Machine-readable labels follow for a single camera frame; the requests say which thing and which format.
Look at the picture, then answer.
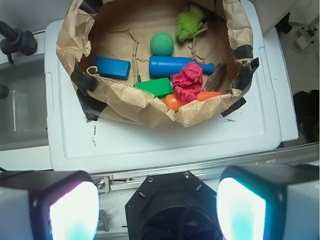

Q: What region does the blue plastic bottle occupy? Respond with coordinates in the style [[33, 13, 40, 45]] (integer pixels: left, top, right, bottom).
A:
[[149, 56, 215, 77]]

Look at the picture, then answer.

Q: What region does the red paper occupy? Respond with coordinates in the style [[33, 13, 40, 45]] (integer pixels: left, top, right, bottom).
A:
[[170, 62, 204, 102]]

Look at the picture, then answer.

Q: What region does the green wedge block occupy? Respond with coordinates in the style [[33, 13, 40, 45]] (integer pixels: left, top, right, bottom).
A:
[[134, 77, 173, 98]]

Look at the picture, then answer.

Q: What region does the brown paper bag bin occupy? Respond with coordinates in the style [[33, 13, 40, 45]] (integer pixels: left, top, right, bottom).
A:
[[56, 0, 259, 128]]

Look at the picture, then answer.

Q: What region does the brown wood piece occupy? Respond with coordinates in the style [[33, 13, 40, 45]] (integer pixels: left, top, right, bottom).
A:
[[202, 63, 227, 92]]

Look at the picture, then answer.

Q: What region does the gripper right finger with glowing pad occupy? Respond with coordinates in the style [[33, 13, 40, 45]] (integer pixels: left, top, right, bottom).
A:
[[216, 164, 320, 240]]

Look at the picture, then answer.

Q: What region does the orange toy carrot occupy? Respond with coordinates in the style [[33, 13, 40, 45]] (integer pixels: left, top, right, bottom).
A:
[[163, 91, 224, 111]]

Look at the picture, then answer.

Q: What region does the lime green plush toy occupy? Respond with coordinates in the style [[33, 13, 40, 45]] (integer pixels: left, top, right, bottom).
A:
[[175, 4, 205, 43]]

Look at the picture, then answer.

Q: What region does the black object at right edge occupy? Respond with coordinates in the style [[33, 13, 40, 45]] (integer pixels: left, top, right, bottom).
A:
[[293, 89, 320, 143]]

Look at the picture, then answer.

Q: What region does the blue rectangular block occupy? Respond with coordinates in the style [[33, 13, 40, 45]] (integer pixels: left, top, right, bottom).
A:
[[94, 56, 131, 81]]

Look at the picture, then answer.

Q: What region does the teal dimpled ball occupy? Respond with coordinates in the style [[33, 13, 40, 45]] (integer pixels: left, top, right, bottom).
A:
[[150, 32, 174, 57]]

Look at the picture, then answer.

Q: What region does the aluminium rail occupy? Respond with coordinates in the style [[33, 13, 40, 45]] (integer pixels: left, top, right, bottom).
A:
[[91, 142, 320, 194]]

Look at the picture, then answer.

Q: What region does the black clamp knob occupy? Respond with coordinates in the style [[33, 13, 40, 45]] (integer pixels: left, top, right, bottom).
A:
[[0, 21, 38, 65]]

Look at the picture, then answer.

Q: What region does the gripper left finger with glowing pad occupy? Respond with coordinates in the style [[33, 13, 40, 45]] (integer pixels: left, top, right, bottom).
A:
[[0, 170, 100, 240]]

